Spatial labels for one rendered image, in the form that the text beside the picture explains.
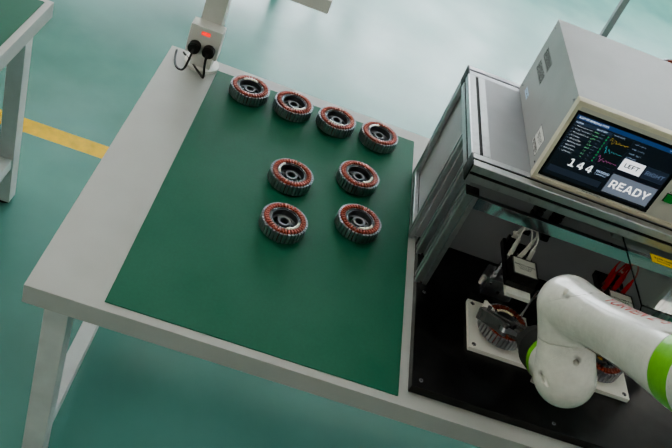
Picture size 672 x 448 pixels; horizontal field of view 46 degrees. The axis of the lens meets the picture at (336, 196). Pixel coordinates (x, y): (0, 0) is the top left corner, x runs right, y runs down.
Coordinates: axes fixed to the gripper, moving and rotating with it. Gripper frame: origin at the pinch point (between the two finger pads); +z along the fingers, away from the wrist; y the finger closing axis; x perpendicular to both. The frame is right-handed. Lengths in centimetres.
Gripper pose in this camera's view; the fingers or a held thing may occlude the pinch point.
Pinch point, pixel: (513, 317)
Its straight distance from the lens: 180.5
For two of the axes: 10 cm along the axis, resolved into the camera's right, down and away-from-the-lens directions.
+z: -0.4, -1.5, 9.9
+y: 9.4, 3.3, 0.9
